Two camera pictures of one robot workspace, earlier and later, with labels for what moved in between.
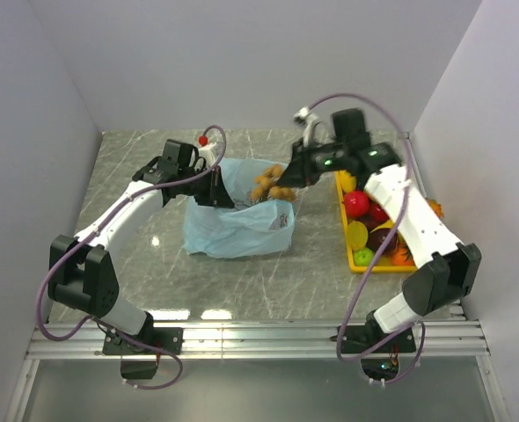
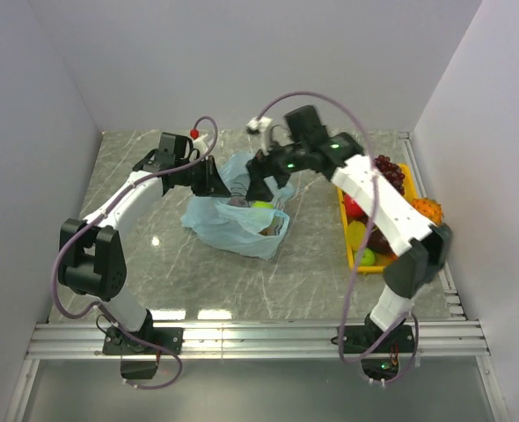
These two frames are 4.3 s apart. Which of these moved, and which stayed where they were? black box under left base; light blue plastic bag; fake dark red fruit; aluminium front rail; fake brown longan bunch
Moved: fake brown longan bunch; light blue plastic bag
Stayed: fake dark red fruit; black box under left base; aluminium front rail
